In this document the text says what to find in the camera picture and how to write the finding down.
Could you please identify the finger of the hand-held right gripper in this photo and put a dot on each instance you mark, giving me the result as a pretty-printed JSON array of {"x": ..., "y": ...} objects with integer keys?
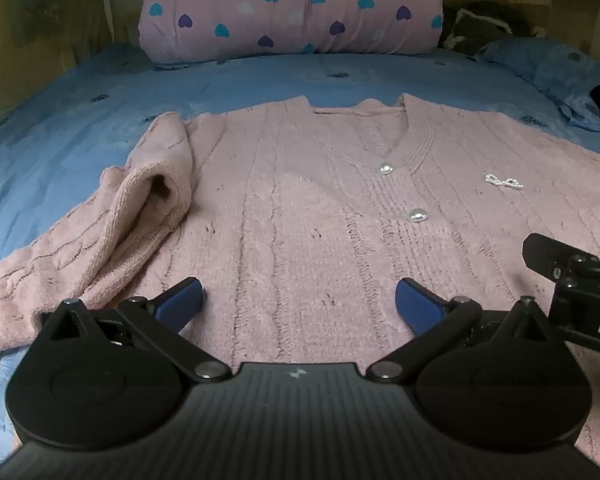
[{"x": 545, "y": 255}]

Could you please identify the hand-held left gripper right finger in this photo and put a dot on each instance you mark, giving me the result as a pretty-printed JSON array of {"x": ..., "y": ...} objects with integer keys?
[{"x": 416, "y": 305}]

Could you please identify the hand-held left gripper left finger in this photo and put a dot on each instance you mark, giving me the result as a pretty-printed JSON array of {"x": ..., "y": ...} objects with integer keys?
[{"x": 182, "y": 304}]

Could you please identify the pink knitted cardigan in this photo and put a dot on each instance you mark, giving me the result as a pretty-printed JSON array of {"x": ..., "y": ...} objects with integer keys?
[{"x": 305, "y": 210}]

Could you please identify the blue crumpled blanket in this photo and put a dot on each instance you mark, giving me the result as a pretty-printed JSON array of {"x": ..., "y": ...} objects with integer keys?
[{"x": 545, "y": 70}]

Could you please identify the blue dandelion print bed sheet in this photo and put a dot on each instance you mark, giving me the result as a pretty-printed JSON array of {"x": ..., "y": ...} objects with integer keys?
[{"x": 55, "y": 135}]

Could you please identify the dark fluffy cloth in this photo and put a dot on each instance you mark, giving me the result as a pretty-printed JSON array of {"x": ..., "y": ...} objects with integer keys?
[{"x": 480, "y": 22}]

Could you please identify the pink heart print rolled duvet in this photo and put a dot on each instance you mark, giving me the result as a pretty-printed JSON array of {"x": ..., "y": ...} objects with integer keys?
[{"x": 290, "y": 10}]

